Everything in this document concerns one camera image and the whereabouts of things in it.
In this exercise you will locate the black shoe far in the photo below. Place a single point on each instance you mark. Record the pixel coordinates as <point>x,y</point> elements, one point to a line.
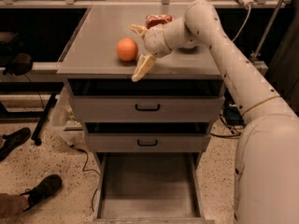
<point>14,140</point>

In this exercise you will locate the middle grey drawer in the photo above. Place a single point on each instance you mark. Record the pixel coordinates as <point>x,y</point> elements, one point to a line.
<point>147,136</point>

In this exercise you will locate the orange fruit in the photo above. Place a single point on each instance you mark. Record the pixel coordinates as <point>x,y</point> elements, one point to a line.
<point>127,49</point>

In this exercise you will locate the crushed red soda can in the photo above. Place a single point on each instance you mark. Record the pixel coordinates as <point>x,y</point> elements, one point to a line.
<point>153,20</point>

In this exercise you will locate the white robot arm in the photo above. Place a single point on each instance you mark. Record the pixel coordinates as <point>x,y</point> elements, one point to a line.
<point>267,154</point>

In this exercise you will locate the grey drawer cabinet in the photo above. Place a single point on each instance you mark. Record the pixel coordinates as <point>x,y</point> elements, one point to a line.
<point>92,53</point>

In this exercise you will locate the top grey drawer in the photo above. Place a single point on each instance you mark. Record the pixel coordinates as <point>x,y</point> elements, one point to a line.
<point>157,100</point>

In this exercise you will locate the grey drawer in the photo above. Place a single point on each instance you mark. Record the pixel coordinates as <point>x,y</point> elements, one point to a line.
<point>157,100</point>
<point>147,136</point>
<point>148,188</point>

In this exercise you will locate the brown trouser leg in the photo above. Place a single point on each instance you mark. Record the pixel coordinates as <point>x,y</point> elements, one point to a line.
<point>12,205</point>

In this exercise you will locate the bottom grey drawer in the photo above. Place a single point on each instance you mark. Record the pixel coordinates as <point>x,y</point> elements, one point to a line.
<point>148,188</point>

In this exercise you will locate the white ceramic bowl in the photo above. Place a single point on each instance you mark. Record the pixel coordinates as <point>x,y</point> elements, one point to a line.
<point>188,47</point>

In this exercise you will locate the black shoe near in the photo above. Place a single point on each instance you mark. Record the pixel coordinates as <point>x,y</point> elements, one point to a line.
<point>47,188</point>

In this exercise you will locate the metal stand pole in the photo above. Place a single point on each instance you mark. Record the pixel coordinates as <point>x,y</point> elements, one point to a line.
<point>255,53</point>

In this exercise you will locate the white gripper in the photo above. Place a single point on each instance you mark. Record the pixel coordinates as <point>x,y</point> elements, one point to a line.
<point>156,41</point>

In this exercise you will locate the dark grey cabinet right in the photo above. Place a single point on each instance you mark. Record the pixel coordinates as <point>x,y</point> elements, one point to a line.
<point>284,68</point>

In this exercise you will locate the black shoe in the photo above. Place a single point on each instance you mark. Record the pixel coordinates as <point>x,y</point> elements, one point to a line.
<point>47,188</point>
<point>14,140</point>

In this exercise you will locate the clear plastic bag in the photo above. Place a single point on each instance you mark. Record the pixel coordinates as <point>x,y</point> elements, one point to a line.
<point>63,122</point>

